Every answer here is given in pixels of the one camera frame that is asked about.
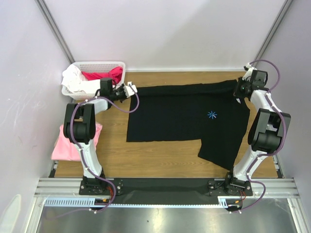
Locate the black t-shirt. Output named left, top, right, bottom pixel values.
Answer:
left=126, top=80, right=250, bottom=170

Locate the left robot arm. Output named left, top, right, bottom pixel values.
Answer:
left=63, top=78, right=138, bottom=195

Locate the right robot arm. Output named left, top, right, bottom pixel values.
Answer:
left=224, top=66, right=291, bottom=195

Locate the magenta t-shirt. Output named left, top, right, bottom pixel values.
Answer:
left=82, top=67, right=123, bottom=85

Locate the white plastic laundry basket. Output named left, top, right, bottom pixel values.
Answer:
left=61, top=61, right=126, bottom=100

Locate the white t-shirt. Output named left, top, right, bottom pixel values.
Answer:
left=61, top=65, right=100, bottom=94

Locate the folded pink t-shirt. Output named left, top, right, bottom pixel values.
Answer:
left=51, top=122, right=103, bottom=162

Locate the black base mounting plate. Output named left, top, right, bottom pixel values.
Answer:
left=79, top=178, right=252, bottom=205

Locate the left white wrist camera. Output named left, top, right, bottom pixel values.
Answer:
left=123, top=82, right=138, bottom=99

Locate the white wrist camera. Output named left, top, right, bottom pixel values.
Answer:
left=123, top=82, right=138, bottom=99
left=242, top=63, right=253, bottom=80

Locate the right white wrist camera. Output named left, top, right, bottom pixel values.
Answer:
left=242, top=63, right=253, bottom=80

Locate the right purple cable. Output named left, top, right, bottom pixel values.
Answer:
left=228, top=59, right=285, bottom=214

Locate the purple cable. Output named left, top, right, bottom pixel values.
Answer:
left=228, top=59, right=285, bottom=214
left=46, top=91, right=140, bottom=220

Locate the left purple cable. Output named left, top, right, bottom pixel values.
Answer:
left=46, top=91, right=140, bottom=220

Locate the aluminium frame rail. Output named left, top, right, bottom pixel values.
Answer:
left=35, top=178, right=299, bottom=198

